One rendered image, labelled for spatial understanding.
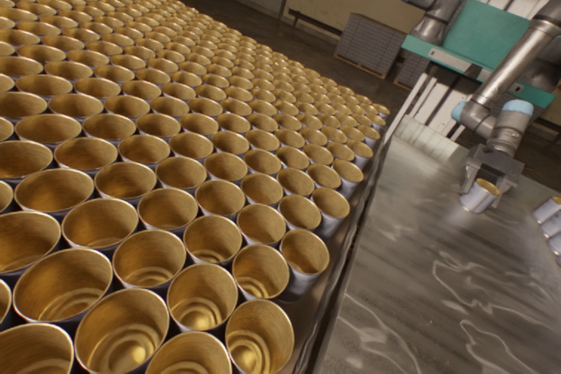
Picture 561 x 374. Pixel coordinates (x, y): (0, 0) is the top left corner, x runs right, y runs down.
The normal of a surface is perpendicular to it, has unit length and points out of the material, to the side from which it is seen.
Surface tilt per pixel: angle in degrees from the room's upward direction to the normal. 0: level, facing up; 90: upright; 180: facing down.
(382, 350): 0
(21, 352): 92
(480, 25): 90
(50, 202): 92
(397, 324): 0
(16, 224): 92
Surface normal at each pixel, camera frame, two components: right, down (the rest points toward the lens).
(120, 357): 0.33, -0.74
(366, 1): -0.40, 0.44
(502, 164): -0.07, -0.22
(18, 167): 0.60, 0.64
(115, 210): 0.11, 0.64
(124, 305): 0.38, 0.67
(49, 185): 0.74, 0.59
